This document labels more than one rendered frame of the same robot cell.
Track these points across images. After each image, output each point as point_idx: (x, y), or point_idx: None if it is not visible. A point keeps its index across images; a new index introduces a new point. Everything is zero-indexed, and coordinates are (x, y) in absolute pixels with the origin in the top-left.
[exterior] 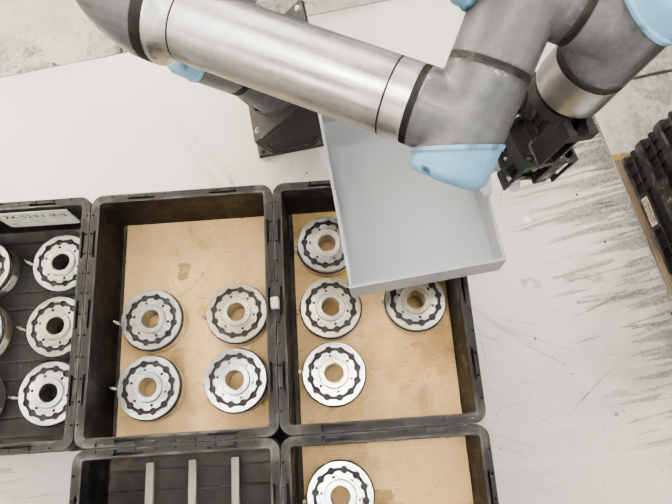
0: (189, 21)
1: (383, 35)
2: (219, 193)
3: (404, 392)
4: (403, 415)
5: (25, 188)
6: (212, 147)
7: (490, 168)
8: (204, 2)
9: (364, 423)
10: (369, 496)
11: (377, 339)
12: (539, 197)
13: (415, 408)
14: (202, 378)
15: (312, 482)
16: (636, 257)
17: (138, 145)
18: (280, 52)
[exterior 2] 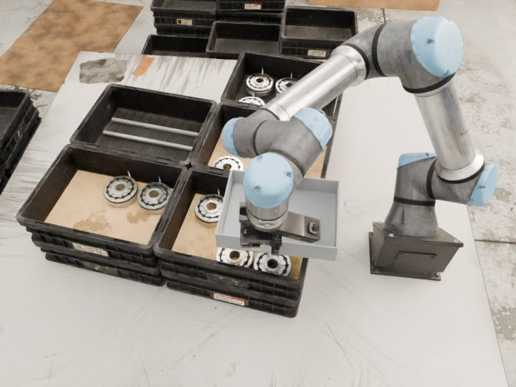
0: (331, 58)
1: (463, 339)
2: (322, 168)
3: (189, 242)
4: (177, 237)
5: (372, 127)
6: (382, 210)
7: (226, 140)
8: (338, 62)
9: (177, 198)
10: (147, 206)
11: None
12: None
13: (178, 244)
14: None
15: (166, 186)
16: None
17: (390, 176)
18: (304, 78)
